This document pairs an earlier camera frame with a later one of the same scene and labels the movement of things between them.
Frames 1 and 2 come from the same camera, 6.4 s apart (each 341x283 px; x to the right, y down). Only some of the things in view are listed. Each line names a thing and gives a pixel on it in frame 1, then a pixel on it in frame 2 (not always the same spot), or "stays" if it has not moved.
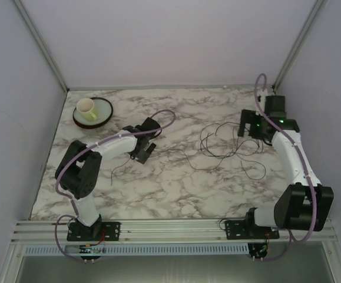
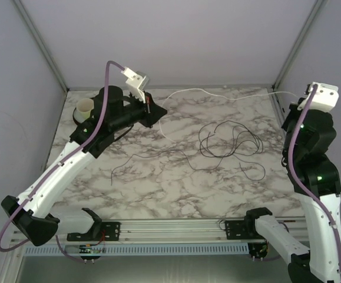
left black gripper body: [142, 154] -> [147, 119]
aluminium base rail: [201, 232] stays
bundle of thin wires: [182, 152] stays
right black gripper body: [249, 117] -> [293, 114]
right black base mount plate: [242, 230] stays
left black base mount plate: [101, 231] stays
